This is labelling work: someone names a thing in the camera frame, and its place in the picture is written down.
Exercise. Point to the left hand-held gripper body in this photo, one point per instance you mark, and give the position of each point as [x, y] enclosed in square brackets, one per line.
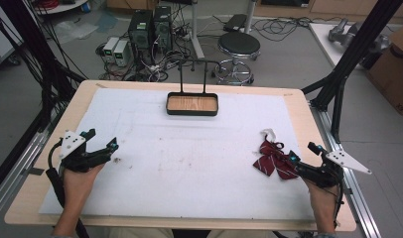
[73, 155]

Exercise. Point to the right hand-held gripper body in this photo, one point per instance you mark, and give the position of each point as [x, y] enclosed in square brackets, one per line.
[325, 172]

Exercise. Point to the red striped bow tie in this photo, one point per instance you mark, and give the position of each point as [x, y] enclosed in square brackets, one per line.
[272, 160]

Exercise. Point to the person's right hand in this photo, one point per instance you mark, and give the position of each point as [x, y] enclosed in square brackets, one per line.
[325, 198]

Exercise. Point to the person's left hand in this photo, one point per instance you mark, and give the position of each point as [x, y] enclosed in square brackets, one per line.
[77, 185]

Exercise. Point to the black tape piece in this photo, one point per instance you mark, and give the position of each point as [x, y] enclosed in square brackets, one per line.
[36, 171]

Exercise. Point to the white foam mat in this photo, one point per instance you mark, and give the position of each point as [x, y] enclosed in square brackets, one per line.
[189, 172]

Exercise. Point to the white power supply unit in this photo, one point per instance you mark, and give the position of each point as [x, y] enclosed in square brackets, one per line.
[109, 49]
[121, 53]

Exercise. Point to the black stand with wooden tray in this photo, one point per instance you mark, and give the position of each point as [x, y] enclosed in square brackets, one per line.
[192, 104]

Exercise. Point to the clear plastic sheet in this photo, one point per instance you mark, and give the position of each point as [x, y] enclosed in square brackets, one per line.
[75, 30]

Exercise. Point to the white low platform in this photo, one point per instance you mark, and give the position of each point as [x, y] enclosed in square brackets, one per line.
[325, 43]

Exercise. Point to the brown cardboard box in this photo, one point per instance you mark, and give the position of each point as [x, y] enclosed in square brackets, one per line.
[393, 76]

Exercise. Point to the black computer tower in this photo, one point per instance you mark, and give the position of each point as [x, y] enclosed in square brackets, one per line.
[162, 28]
[140, 31]

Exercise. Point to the grey machine part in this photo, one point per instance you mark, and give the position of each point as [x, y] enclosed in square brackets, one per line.
[348, 33]

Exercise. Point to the black round stool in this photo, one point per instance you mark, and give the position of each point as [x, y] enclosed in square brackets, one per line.
[239, 43]

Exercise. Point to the white table leg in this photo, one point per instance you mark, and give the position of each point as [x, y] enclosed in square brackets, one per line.
[250, 11]
[196, 33]

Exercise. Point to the black flat box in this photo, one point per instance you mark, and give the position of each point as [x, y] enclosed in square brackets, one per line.
[235, 22]

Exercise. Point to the aluminium rail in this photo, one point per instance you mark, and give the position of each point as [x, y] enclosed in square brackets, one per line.
[14, 178]
[351, 185]

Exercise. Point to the black metal frame strut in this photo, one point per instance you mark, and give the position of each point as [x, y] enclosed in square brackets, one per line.
[34, 49]
[355, 56]

